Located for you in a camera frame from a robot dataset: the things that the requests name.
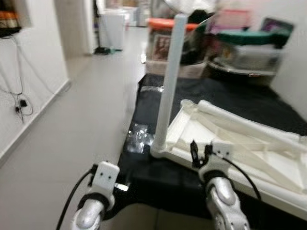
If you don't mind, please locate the crumpled clear tape patch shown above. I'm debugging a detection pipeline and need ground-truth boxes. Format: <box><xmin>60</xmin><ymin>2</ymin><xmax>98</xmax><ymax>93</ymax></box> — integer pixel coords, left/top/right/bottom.
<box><xmin>126</xmin><ymin>123</ymin><xmax>150</xmax><ymax>155</ymax></box>

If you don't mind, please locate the white plastic table top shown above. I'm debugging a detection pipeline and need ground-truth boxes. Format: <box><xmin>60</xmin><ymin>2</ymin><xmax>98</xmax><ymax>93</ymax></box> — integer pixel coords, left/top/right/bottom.
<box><xmin>150</xmin><ymin>99</ymin><xmax>307</xmax><ymax>220</ymax></box>

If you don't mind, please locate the black tablecloth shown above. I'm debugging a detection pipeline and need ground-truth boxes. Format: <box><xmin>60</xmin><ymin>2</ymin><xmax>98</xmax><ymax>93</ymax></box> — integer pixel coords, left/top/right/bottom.
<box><xmin>103</xmin><ymin>73</ymin><xmax>307</xmax><ymax>230</ymax></box>

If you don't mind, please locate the flat clear tape patch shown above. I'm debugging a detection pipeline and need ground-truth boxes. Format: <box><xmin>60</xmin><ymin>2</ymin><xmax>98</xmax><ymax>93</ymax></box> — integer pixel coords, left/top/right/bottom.
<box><xmin>143</xmin><ymin>85</ymin><xmax>165</xmax><ymax>92</ymax></box>

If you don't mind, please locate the beige padded base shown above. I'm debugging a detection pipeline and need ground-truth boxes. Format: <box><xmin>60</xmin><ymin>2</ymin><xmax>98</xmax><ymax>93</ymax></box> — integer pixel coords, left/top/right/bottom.
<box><xmin>144</xmin><ymin>60</ymin><xmax>209</xmax><ymax>80</ymax></box>

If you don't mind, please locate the black round pan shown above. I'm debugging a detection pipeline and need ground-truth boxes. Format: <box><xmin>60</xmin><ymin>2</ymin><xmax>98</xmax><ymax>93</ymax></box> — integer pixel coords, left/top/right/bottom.
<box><xmin>206</xmin><ymin>60</ymin><xmax>276</xmax><ymax>84</ymax></box>

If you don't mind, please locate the shiny black bag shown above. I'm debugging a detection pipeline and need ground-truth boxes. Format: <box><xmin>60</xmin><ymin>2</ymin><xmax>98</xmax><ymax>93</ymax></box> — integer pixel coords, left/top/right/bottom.
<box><xmin>180</xmin><ymin>14</ymin><xmax>226</xmax><ymax>65</ymax></box>

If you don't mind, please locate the clear plastic storage box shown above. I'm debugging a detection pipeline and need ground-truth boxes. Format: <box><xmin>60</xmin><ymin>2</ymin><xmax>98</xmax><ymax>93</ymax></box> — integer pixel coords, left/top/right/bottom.
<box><xmin>225</xmin><ymin>43</ymin><xmax>283</xmax><ymax>72</ymax></box>

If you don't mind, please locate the orange lid storage box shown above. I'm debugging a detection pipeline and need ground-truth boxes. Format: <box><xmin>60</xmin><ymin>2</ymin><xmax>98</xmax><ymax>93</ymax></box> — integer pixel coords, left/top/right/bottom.
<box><xmin>146</xmin><ymin>18</ymin><xmax>202</xmax><ymax>62</ymax></box>

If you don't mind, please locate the green round lid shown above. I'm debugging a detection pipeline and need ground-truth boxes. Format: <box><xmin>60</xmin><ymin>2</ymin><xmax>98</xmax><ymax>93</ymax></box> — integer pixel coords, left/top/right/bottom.
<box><xmin>216</xmin><ymin>30</ymin><xmax>291</xmax><ymax>47</ymax></box>

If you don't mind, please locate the black floor mop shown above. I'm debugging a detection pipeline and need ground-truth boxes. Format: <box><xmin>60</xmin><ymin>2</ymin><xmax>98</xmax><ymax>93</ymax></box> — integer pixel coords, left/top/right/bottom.
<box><xmin>94</xmin><ymin>46</ymin><xmax>123</xmax><ymax>55</ymax></box>

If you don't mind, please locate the pink storage box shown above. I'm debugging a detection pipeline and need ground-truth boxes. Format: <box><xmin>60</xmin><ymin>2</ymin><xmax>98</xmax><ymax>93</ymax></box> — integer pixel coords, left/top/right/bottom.
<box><xmin>218</xmin><ymin>9</ymin><xmax>252</xmax><ymax>30</ymax></box>

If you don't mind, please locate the white appliance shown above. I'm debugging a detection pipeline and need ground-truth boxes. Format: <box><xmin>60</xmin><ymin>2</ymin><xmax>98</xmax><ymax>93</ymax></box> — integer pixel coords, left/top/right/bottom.
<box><xmin>98</xmin><ymin>12</ymin><xmax>128</xmax><ymax>51</ymax></box>

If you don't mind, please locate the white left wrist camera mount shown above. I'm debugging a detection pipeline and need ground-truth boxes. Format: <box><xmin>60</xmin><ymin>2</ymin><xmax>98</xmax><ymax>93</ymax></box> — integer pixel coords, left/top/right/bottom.
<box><xmin>90</xmin><ymin>161</ymin><xmax>120</xmax><ymax>193</ymax></box>

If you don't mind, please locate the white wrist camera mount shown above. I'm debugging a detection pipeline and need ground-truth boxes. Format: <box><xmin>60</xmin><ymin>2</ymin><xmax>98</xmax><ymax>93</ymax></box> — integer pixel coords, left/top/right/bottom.
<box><xmin>90</xmin><ymin>161</ymin><xmax>120</xmax><ymax>193</ymax></box>
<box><xmin>198</xmin><ymin>141</ymin><xmax>235</xmax><ymax>174</ymax></box>

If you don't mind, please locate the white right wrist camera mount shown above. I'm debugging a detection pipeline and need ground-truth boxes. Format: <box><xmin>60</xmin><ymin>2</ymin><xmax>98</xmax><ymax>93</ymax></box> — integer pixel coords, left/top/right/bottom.
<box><xmin>198</xmin><ymin>141</ymin><xmax>235</xmax><ymax>174</ymax></box>

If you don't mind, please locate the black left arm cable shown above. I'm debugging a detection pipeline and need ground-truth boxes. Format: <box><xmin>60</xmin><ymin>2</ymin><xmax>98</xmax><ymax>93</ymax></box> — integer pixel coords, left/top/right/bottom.
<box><xmin>55</xmin><ymin>164</ymin><xmax>99</xmax><ymax>230</ymax></box>

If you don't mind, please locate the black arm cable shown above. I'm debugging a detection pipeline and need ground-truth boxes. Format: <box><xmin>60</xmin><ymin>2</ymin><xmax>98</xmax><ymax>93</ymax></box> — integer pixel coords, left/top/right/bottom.
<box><xmin>221</xmin><ymin>154</ymin><xmax>262</xmax><ymax>202</ymax></box>
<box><xmin>55</xmin><ymin>164</ymin><xmax>99</xmax><ymax>230</ymax></box>

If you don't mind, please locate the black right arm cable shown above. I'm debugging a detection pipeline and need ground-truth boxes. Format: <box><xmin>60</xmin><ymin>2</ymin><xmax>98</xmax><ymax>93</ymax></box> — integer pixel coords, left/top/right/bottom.
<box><xmin>221</xmin><ymin>154</ymin><xmax>262</xmax><ymax>202</ymax></box>

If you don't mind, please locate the looped grey wall cable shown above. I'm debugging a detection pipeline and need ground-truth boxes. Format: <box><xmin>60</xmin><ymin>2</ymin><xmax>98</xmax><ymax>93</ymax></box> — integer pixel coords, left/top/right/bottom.
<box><xmin>0</xmin><ymin>36</ymin><xmax>34</xmax><ymax>123</ymax></box>

